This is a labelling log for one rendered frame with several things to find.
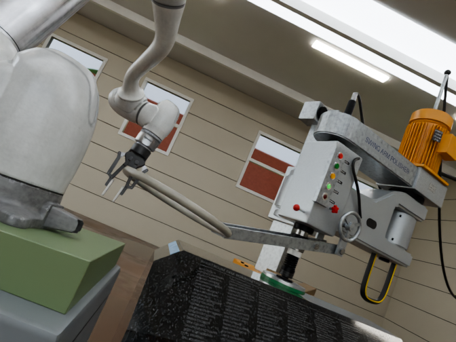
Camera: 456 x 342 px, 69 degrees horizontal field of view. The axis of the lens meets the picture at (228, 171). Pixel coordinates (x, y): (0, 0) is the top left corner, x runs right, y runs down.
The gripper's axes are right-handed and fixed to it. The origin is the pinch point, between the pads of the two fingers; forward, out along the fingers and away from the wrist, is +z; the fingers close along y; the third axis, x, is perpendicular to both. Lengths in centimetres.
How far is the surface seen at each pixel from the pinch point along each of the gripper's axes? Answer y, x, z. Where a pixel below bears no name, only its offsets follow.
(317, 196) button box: 74, 1, -45
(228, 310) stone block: 57, -15, 14
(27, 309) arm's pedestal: 5, -90, 15
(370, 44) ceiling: 149, 221, -330
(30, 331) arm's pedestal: 7, -93, 15
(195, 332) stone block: 48, -23, 24
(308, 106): 76, 86, -126
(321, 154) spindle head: 70, 8, -66
